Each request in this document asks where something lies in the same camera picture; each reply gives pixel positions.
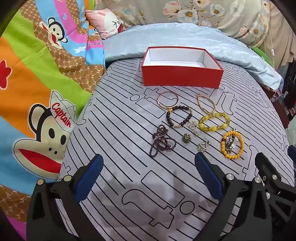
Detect cartoon monkey blanket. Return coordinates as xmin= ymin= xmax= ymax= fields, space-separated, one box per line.
xmin=0 ymin=0 xmax=105 ymax=241

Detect dark red bead necklace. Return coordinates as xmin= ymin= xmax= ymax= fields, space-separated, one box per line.
xmin=149 ymin=124 xmax=177 ymax=159

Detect dark brown bead bracelet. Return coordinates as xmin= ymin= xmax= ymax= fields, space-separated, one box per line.
xmin=166 ymin=105 xmax=193 ymax=128

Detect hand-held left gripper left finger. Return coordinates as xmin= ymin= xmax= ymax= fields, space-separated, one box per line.
xmin=27 ymin=153 xmax=104 ymax=241

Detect red cardboard box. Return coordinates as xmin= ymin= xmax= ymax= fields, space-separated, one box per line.
xmin=141 ymin=46 xmax=224 ymax=89

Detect silver wristwatch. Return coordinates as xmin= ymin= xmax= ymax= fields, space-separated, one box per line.
xmin=224 ymin=128 xmax=238 ymax=153

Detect translucent yellow bead bracelet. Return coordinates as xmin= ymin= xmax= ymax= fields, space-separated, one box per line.
xmin=198 ymin=112 xmax=231 ymax=132

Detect silver pendant earrings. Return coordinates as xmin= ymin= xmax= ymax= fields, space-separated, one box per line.
xmin=196 ymin=138 xmax=211 ymax=153

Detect rhinestone brooch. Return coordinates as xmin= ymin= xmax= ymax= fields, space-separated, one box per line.
xmin=186 ymin=120 xmax=204 ymax=137

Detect gold bead chain bracelet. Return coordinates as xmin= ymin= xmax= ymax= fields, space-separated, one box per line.
xmin=197 ymin=94 xmax=216 ymax=114

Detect white cable with switch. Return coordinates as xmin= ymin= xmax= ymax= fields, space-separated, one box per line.
xmin=268 ymin=0 xmax=277 ymax=70

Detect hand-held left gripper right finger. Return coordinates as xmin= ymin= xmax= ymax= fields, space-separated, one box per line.
xmin=195 ymin=152 xmax=274 ymax=241

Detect green plastic object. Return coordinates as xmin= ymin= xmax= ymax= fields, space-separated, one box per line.
xmin=251 ymin=46 xmax=270 ymax=67

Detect pink rabbit pillow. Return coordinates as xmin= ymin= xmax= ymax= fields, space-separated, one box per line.
xmin=84 ymin=8 xmax=126 ymax=40

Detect dark bedside furniture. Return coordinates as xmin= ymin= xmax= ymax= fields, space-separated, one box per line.
xmin=276 ymin=67 xmax=296 ymax=130

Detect light blue quilt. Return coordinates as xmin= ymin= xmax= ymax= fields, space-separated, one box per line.
xmin=103 ymin=23 xmax=285 ymax=91

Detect gold bangle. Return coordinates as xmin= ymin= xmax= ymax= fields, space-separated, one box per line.
xmin=158 ymin=91 xmax=179 ymax=108

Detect grey floral quilt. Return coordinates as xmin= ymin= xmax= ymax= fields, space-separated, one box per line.
xmin=95 ymin=0 xmax=271 ymax=48

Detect orange bead bracelet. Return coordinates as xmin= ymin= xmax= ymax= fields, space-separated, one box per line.
xmin=220 ymin=130 xmax=245 ymax=159

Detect beige curtain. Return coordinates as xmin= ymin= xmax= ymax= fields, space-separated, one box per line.
xmin=264 ymin=11 xmax=296 ymax=70

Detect grey striped bed sheet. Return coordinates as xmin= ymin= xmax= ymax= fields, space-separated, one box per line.
xmin=55 ymin=57 xmax=296 ymax=241

